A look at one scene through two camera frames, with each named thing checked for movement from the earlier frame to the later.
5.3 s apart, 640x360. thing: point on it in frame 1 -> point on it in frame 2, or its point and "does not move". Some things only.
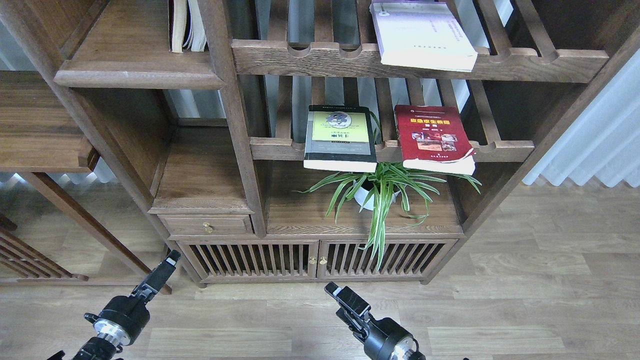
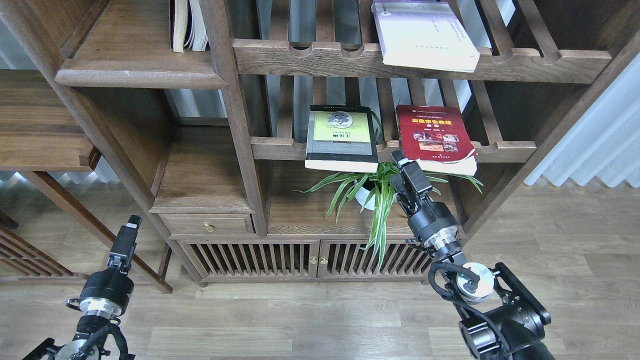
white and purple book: (421, 33) does not move
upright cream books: (186, 30) does not move
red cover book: (433, 138) does not move
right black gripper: (379, 336) -> (431, 223)
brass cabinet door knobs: (313, 261) does not move
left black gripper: (130, 312) -> (105, 293)
